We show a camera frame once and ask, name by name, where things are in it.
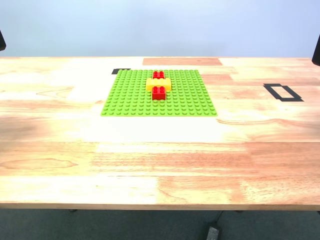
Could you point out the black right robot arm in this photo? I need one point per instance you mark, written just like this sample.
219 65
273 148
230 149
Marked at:
2 42

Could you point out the grey power adapter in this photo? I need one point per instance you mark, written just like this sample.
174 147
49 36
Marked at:
213 233

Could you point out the black tape rectangle outline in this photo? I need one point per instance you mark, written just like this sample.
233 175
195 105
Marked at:
291 99

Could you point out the yellow rectangular brick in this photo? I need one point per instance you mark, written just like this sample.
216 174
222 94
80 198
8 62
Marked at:
150 84

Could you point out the green studded baseplate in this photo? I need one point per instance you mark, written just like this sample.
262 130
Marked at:
130 100

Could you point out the black tape strip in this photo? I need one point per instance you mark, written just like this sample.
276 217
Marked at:
115 71

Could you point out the red square brick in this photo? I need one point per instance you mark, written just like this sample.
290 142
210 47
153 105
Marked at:
158 95
158 75

